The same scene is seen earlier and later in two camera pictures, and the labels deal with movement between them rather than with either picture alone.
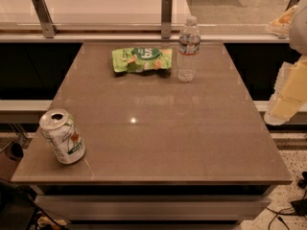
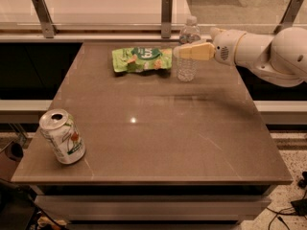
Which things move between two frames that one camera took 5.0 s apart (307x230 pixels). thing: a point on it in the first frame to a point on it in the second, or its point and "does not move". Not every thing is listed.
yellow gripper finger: (290, 93) to (200, 51)
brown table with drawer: (157, 149) does not move
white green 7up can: (61, 131) does not move
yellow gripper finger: (285, 18) to (214, 31)
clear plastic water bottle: (189, 51) does not move
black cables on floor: (297, 208) does not move
